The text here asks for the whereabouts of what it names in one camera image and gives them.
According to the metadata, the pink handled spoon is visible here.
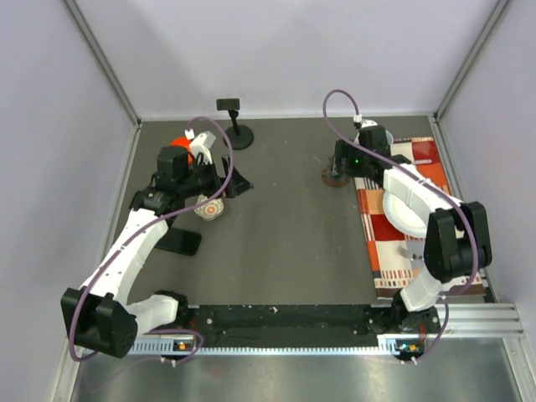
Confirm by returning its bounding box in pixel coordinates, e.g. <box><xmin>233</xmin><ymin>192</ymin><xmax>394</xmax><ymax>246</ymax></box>
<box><xmin>411</xmin><ymin>159</ymin><xmax>433</xmax><ymax>165</ymax></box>

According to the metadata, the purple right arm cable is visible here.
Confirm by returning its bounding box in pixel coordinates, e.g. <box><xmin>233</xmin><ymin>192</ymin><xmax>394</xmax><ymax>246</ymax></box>
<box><xmin>322</xmin><ymin>89</ymin><xmax>482</xmax><ymax>364</ymax></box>

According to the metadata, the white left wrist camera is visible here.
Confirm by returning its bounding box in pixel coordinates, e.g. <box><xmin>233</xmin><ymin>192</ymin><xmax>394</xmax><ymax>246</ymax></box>
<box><xmin>189</xmin><ymin>131</ymin><xmax>216</xmax><ymax>164</ymax></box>

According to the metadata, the colourful patchwork placemat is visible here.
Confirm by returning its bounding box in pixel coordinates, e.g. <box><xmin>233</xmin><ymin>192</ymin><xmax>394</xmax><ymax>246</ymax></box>
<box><xmin>354</xmin><ymin>136</ymin><xmax>490</xmax><ymax>302</ymax></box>

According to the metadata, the grey slotted cable duct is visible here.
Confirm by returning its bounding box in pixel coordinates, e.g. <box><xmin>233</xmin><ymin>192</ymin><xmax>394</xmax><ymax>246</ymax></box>
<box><xmin>125</xmin><ymin>338</ymin><xmax>424</xmax><ymax>357</ymax></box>

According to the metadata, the patterned floral small bowl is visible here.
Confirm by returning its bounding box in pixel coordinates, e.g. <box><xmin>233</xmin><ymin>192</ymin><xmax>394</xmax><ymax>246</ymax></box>
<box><xmin>194</xmin><ymin>194</ymin><xmax>224</xmax><ymax>221</ymax></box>

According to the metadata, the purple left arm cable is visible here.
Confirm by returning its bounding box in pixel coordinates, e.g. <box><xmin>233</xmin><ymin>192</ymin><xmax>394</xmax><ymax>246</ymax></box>
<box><xmin>68</xmin><ymin>116</ymin><xmax>235</xmax><ymax>361</ymax></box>

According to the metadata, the black smartphone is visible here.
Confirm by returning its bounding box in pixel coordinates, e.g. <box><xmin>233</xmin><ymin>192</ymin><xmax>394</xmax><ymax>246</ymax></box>
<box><xmin>155</xmin><ymin>228</ymin><xmax>203</xmax><ymax>256</ymax></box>

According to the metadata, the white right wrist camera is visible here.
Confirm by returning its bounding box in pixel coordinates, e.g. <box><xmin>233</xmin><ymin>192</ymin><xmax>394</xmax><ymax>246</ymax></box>
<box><xmin>359</xmin><ymin>119</ymin><xmax>379</xmax><ymax>131</ymax></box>

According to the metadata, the light blue ceramic cup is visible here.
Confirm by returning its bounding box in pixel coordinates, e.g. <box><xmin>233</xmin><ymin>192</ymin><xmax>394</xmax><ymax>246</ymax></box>
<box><xmin>385</xmin><ymin>130</ymin><xmax>394</xmax><ymax>148</ymax></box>

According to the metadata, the orange bowl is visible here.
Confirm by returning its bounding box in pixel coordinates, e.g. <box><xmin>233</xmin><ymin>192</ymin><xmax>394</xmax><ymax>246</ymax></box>
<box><xmin>169</xmin><ymin>137</ymin><xmax>194</xmax><ymax>166</ymax></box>

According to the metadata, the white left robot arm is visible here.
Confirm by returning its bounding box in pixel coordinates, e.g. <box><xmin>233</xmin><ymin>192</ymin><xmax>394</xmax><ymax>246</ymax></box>
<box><xmin>60</xmin><ymin>143</ymin><xmax>244</xmax><ymax>361</ymax></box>

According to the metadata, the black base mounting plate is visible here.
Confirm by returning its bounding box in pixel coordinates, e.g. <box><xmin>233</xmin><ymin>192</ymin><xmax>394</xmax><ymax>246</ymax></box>
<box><xmin>142</xmin><ymin>303</ymin><xmax>443</xmax><ymax>348</ymax></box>

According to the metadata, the black camera stand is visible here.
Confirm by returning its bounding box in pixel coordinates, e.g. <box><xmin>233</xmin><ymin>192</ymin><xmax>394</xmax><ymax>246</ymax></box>
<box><xmin>216</xmin><ymin>98</ymin><xmax>255</xmax><ymax>150</ymax></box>

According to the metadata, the fork with pink handle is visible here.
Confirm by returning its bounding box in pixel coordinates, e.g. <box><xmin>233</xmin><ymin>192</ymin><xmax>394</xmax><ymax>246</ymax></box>
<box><xmin>397</xmin><ymin>246</ymin><xmax>424</xmax><ymax>260</ymax></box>

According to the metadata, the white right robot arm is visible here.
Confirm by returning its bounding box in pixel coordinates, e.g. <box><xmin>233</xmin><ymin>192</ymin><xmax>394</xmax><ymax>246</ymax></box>
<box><xmin>331</xmin><ymin>121</ymin><xmax>492</xmax><ymax>332</ymax></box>

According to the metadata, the grey metal phone stand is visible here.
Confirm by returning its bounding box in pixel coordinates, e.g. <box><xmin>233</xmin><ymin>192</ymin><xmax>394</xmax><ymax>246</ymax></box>
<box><xmin>321</xmin><ymin>156</ymin><xmax>349</xmax><ymax>188</ymax></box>

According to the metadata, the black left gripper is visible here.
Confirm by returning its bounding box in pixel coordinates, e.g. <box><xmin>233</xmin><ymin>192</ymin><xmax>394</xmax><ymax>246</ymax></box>
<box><xmin>178</xmin><ymin>154</ymin><xmax>252</xmax><ymax>198</ymax></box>

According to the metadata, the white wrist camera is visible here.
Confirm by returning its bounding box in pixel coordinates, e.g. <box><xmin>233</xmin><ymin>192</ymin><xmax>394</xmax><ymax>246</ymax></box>
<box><xmin>359</xmin><ymin>119</ymin><xmax>379</xmax><ymax>131</ymax></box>
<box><xmin>189</xmin><ymin>131</ymin><xmax>216</xmax><ymax>164</ymax></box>

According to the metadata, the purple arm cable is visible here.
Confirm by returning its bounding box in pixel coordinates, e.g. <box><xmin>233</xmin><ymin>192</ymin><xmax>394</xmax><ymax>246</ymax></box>
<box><xmin>322</xmin><ymin>89</ymin><xmax>482</xmax><ymax>364</ymax></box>
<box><xmin>68</xmin><ymin>116</ymin><xmax>235</xmax><ymax>361</ymax></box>

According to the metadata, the white plate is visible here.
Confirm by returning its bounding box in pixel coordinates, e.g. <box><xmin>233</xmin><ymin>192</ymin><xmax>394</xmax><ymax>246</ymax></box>
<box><xmin>382</xmin><ymin>192</ymin><xmax>426</xmax><ymax>239</ymax></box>

